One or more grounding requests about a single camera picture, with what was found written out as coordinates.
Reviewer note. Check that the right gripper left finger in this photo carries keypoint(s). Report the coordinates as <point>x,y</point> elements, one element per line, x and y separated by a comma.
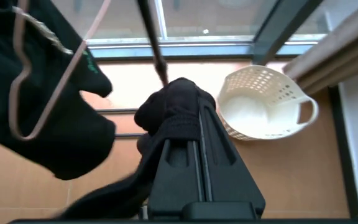
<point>172,180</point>

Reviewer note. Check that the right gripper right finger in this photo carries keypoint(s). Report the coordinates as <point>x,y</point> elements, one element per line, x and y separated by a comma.
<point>228,180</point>

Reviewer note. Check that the black garment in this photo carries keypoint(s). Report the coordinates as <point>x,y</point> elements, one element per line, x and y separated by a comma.
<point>176,105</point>

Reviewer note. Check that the black shorts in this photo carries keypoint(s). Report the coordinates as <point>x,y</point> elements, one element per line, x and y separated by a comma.
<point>73,140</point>

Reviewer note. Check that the pink clothes hanger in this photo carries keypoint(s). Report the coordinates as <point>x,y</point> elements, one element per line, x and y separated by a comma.
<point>57,93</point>

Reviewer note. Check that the white laundry basket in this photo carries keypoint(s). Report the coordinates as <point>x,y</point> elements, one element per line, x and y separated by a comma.
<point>259,118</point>

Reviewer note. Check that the black clothes rack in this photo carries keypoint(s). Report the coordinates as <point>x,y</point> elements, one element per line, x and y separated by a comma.
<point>154,40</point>

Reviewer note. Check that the window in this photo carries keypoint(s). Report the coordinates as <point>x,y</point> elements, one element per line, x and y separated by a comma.
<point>213,48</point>

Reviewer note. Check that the beige curtain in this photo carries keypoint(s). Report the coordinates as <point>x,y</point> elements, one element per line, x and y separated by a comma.
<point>337,53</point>

